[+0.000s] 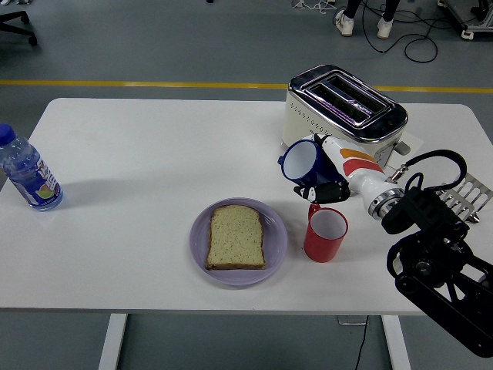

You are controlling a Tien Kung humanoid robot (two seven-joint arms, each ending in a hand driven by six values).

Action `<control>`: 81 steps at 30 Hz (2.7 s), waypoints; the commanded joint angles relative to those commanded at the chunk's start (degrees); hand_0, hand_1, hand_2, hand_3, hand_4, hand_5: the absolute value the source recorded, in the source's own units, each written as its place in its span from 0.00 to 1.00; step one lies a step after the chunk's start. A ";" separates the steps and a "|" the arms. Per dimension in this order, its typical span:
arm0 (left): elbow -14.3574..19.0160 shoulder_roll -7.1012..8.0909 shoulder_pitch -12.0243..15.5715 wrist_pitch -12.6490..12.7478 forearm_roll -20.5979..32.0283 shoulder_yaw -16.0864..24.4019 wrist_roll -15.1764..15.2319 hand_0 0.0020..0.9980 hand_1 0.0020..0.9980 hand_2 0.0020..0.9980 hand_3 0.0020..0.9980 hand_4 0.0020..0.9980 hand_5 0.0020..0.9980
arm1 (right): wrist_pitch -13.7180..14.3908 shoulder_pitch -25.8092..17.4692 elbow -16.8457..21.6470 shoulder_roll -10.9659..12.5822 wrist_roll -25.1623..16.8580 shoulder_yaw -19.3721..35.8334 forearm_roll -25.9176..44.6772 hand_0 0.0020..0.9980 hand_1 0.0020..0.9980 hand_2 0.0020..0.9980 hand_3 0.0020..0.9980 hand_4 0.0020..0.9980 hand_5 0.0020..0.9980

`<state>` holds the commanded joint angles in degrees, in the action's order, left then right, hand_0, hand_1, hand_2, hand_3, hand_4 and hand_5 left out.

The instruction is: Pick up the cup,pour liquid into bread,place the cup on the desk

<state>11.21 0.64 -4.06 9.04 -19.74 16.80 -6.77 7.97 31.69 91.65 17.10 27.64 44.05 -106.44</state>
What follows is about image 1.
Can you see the slice of bread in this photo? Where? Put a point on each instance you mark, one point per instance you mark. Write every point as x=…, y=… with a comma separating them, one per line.
x=235, y=239

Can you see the silver metal toast rack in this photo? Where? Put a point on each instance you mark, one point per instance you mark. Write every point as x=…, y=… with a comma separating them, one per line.
x=475, y=192

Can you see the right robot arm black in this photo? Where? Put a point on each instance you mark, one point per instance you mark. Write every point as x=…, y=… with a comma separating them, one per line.
x=427, y=231

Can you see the blue enamel cup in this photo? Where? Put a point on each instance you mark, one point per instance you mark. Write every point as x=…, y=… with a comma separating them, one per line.
x=314, y=169

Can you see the cream and chrome toaster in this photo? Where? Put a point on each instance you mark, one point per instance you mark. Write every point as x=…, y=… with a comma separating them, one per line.
x=304, y=123

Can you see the black office chair base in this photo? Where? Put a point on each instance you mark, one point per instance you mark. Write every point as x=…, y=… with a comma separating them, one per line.
x=21, y=29

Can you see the white table leg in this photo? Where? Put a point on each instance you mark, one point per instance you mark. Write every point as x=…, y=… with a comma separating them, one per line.
x=396, y=343
x=112, y=343

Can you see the white paper sheet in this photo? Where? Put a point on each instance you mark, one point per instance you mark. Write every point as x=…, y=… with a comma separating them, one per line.
x=414, y=144

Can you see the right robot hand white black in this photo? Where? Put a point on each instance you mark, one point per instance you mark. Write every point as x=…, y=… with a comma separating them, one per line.
x=362, y=173

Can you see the grey table control box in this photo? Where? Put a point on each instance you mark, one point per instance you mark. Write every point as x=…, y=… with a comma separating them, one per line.
x=348, y=320

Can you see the metal equipment cart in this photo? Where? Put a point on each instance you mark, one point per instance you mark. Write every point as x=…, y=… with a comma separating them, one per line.
x=475, y=19

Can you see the purple round plate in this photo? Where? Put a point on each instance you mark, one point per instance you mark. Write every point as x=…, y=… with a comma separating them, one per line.
x=275, y=235

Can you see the person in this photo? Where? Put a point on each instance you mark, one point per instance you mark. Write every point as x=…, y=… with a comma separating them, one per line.
x=344, y=25

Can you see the red enamel cup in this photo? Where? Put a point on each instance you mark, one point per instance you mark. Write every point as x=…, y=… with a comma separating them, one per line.
x=321, y=248

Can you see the plastic bottle with blue cap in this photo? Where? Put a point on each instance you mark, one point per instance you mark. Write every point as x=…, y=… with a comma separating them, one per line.
x=32, y=177

